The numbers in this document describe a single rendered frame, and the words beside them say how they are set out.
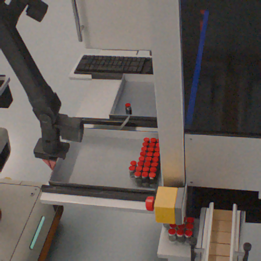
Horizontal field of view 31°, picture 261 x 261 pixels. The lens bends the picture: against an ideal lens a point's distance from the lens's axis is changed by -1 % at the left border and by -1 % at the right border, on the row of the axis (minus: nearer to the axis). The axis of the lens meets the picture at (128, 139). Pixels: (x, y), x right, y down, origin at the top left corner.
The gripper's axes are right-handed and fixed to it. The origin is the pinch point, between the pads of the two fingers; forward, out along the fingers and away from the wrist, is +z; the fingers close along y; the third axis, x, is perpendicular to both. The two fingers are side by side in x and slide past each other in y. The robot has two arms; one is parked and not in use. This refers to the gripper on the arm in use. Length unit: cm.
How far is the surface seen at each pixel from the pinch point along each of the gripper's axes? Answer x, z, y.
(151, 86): 50, -1, 25
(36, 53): 213, 108, -87
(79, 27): 84, -2, -14
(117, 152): 11.6, -0.1, 19.0
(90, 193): -8.5, -1.1, 14.6
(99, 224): 46, 92, 7
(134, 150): 13.5, -1.1, 24.6
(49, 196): -9.8, 3.1, 1.7
